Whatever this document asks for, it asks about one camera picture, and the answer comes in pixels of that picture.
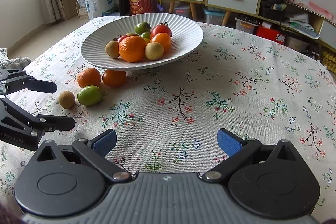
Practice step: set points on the white paper bag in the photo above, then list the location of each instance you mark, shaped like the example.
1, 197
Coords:
99, 1

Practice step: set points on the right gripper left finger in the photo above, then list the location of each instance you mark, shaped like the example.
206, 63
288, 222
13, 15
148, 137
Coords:
93, 153

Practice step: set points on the red cherry tomato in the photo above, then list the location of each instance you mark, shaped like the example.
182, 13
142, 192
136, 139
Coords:
161, 28

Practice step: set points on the green jujube front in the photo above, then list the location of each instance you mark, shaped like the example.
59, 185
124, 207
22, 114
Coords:
142, 27

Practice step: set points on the brown longan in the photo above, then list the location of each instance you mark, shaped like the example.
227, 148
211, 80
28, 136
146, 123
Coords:
111, 49
66, 99
154, 51
131, 34

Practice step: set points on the green jujube fruit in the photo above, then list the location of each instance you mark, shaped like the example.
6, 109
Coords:
89, 95

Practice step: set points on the red tomato with stem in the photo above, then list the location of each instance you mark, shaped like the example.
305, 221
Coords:
120, 38

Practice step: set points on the white ribbed plate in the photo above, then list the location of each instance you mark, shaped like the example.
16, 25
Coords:
186, 36

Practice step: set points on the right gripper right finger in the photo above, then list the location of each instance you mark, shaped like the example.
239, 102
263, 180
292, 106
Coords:
239, 151

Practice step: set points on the brown longan front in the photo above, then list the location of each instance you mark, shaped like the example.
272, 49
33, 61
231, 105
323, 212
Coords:
131, 34

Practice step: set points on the red storage box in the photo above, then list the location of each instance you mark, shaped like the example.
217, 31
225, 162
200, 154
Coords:
270, 34

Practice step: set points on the grey knitted cushion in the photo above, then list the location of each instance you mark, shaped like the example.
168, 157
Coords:
17, 63

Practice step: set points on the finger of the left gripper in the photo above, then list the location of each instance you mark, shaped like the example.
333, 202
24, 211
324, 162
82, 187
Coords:
56, 123
41, 86

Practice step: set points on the floral tablecloth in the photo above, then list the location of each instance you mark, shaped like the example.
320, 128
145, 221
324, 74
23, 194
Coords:
167, 118

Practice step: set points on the small green fruit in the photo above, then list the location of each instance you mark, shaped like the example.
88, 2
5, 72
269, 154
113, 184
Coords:
146, 35

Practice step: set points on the yellow-green tomato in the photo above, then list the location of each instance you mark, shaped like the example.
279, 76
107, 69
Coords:
147, 40

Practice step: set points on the orange tomato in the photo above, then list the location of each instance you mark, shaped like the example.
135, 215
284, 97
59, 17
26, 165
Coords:
164, 39

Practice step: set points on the large orange mandarin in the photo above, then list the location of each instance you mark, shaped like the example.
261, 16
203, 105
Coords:
132, 49

